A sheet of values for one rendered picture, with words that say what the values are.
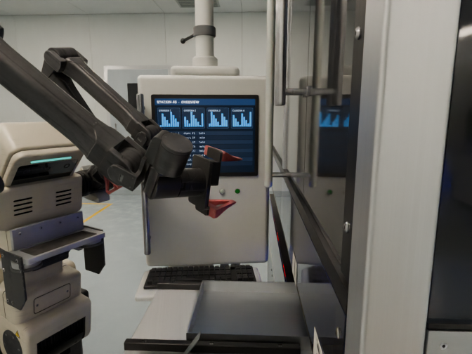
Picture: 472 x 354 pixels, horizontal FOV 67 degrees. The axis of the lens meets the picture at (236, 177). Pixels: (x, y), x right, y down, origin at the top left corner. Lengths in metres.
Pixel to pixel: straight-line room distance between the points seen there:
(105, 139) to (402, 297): 0.52
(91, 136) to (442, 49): 0.54
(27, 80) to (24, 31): 6.37
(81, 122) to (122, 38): 5.70
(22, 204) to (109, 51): 5.37
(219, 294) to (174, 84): 0.75
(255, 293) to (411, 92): 0.86
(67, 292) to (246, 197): 0.71
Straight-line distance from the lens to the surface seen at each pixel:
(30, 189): 1.16
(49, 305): 1.31
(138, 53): 6.25
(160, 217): 1.42
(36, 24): 6.99
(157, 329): 0.98
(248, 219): 1.43
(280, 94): 0.78
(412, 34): 0.36
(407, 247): 0.38
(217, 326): 0.97
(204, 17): 1.45
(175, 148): 0.61
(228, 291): 1.12
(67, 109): 0.70
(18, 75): 0.73
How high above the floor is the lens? 1.42
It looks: 10 degrees down
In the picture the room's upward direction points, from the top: straight up
